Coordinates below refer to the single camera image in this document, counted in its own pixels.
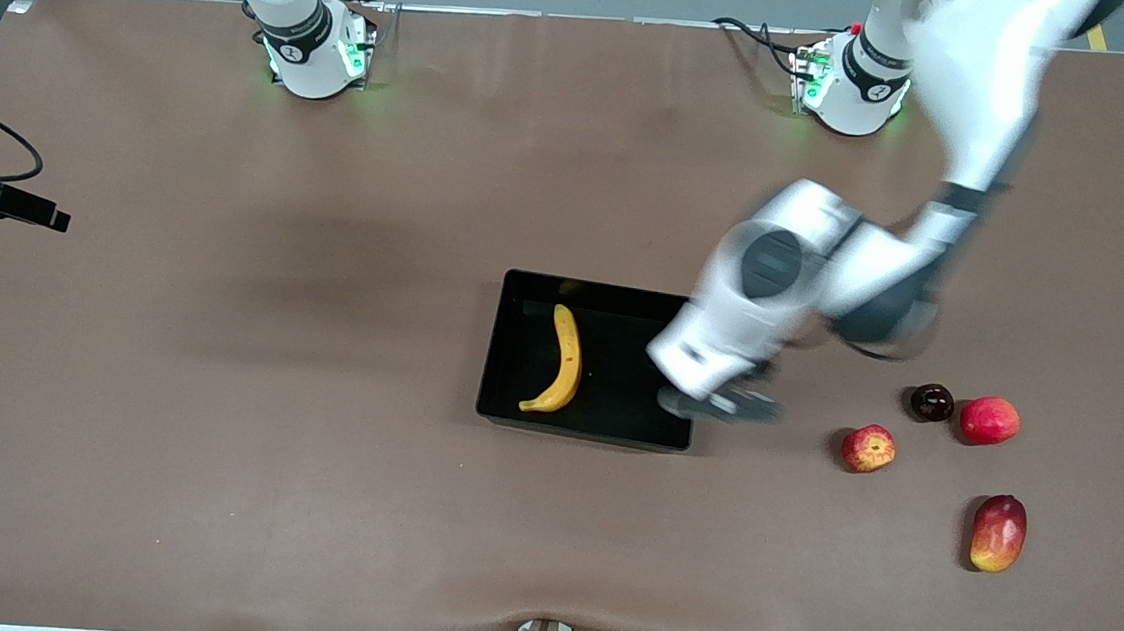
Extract black rectangular plastic box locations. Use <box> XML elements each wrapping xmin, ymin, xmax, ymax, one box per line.
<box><xmin>473</xmin><ymin>266</ymin><xmax>710</xmax><ymax>455</ymax></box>

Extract red yellow striped apple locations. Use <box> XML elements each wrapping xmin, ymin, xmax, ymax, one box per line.
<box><xmin>839</xmin><ymin>421</ymin><xmax>899</xmax><ymax>477</ymax></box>

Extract yellow banana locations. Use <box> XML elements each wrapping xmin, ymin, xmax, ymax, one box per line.
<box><xmin>517</xmin><ymin>300</ymin><xmax>589</xmax><ymax>417</ymax></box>

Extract dark purple plum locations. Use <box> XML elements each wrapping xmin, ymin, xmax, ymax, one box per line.
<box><xmin>908</xmin><ymin>381</ymin><xmax>957</xmax><ymax>425</ymax></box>

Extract red round peach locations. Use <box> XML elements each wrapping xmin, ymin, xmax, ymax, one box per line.
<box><xmin>957</xmin><ymin>393</ymin><xmax>1024</xmax><ymax>450</ymax></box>

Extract red yellow mango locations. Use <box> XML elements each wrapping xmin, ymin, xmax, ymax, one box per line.
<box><xmin>966</xmin><ymin>491</ymin><xmax>1030</xmax><ymax>576</ymax></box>

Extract black left base cable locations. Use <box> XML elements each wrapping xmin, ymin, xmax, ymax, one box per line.
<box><xmin>708</xmin><ymin>14</ymin><xmax>822</xmax><ymax>81</ymax></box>

